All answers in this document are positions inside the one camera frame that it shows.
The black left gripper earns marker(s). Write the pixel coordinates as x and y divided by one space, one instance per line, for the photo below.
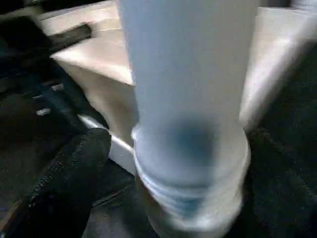
44 94

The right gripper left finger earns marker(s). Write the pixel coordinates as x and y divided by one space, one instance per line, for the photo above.
64 188

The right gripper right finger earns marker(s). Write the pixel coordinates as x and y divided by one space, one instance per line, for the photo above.
282 193

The white plastic table top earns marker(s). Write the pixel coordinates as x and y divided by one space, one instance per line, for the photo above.
99 74

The white plastic table leg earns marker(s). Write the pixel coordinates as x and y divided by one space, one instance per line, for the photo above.
188 99

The black work mat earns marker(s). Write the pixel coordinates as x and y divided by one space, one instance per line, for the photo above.
29 124

